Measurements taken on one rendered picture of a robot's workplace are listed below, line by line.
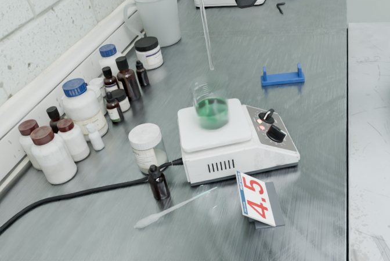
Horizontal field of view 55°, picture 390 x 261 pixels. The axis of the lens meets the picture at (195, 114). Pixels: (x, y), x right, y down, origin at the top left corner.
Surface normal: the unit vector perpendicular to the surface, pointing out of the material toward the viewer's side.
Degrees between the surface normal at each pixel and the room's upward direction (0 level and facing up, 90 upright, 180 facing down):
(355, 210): 0
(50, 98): 90
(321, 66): 0
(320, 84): 0
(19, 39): 90
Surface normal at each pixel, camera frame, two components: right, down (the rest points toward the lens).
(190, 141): -0.17, -0.80
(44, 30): 0.94, 0.05
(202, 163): 0.11, 0.57
